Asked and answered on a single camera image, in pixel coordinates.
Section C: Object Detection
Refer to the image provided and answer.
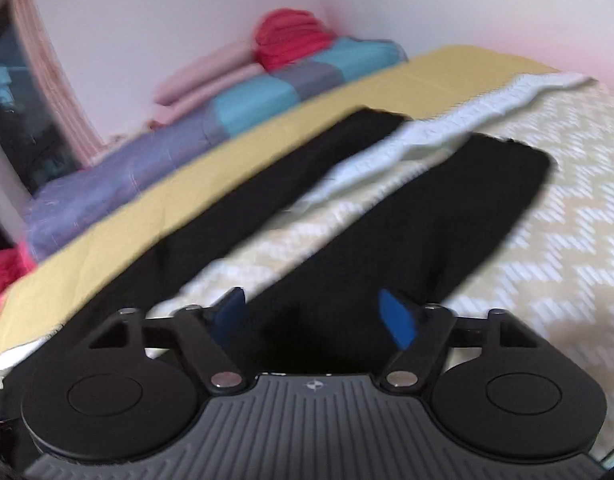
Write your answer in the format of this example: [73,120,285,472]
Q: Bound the blue purple patchwork bed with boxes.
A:
[24,37,408,263]

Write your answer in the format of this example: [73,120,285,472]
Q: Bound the beige zigzag patterned blanket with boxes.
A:
[0,72,614,466]

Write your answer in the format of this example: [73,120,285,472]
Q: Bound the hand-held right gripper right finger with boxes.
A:
[378,288,540,395]

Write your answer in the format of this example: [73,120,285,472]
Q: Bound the red folded blanket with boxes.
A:
[252,8,338,72]

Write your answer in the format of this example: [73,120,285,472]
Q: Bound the black pants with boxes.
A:
[114,106,558,376]

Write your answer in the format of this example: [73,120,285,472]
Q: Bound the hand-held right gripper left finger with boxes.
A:
[87,286,248,395]

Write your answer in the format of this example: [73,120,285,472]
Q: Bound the red crumpled cloth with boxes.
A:
[0,247,35,311]

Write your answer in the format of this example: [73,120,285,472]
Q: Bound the pink curtain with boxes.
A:
[10,0,108,166]

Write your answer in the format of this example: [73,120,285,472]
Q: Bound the dark window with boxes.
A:
[0,0,83,196]

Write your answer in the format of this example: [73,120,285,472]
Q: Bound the yellow quilted blanket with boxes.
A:
[0,45,562,361]

